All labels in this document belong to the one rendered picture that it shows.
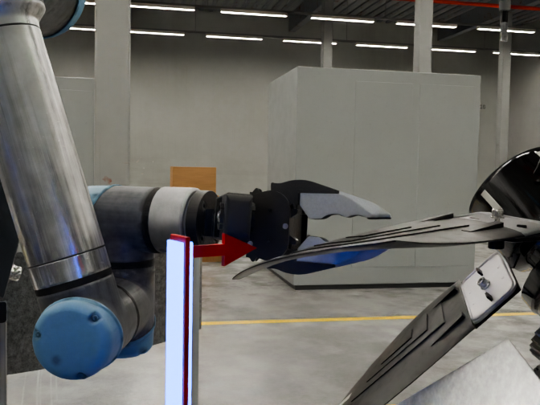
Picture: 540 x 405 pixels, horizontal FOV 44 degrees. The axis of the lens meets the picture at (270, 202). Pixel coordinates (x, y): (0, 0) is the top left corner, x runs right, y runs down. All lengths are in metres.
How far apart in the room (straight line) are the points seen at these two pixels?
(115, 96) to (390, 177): 3.25
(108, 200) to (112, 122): 4.10
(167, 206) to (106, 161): 4.13
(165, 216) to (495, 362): 0.36
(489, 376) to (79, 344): 0.38
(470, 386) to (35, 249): 0.42
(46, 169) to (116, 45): 4.29
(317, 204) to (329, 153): 6.14
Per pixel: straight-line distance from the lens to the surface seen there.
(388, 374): 0.82
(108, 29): 4.94
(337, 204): 0.67
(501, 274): 0.78
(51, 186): 0.65
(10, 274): 1.03
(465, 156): 7.38
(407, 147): 7.10
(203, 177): 8.68
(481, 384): 0.67
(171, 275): 0.47
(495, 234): 0.61
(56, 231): 0.64
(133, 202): 0.75
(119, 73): 4.89
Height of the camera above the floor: 1.24
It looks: 3 degrees down
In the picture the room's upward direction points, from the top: 1 degrees clockwise
